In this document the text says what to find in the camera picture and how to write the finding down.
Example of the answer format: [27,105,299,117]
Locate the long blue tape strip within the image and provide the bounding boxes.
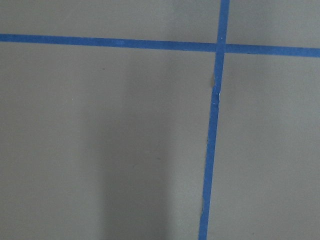
[0,33,320,58]

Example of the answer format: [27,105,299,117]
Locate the crossing blue tape strip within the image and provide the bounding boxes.
[198,0,230,240]

